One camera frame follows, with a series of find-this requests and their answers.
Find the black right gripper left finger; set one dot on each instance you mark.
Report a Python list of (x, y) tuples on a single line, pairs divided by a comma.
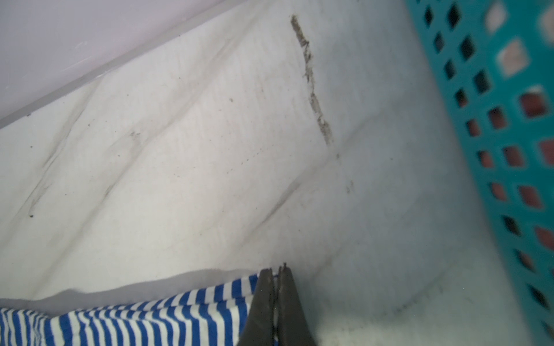
[(259, 327)]

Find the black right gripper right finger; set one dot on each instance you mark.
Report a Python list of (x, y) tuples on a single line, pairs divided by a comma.
[(292, 327)]

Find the blue white striped tank top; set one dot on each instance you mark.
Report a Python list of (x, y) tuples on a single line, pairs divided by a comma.
[(207, 316)]

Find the red white striped tank top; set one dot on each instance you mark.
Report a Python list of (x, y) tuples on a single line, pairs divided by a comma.
[(518, 84)]

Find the teal plastic basket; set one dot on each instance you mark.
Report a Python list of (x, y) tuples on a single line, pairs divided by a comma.
[(451, 34)]

